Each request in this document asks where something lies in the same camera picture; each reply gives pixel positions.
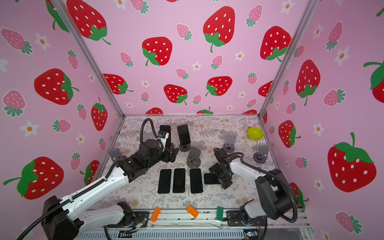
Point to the green brick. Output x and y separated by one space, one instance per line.
220 214

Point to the orange brick middle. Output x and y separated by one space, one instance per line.
193 212

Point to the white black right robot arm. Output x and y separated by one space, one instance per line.
276 197

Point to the round wooden phone stand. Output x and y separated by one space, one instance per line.
193 159

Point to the grey stand right rear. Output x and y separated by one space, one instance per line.
229 145

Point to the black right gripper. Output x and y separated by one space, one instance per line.
223 181

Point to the orange brick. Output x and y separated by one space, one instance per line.
193 212
155 215

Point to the lime green plastic bowl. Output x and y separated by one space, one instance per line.
255 133

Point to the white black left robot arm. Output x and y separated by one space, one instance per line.
66 218

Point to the grey stand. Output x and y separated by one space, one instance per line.
184 148
261 155
116 155
229 145

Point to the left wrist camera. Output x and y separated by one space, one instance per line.
163 137

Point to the aluminium corner post left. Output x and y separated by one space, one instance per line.
87 54

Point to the aluminium front rail base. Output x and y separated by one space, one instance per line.
177 224

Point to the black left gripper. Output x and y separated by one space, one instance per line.
167 158

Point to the grey stand far left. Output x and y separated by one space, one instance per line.
116 155

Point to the orange brick left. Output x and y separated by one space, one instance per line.
155 215

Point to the grey stand rear middle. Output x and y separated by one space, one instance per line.
184 148

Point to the aluminium corner post right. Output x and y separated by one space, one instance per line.
296 38

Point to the grey stand far right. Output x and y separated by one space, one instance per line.
261 155

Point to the aluminium corner post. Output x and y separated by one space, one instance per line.
87 54
296 38

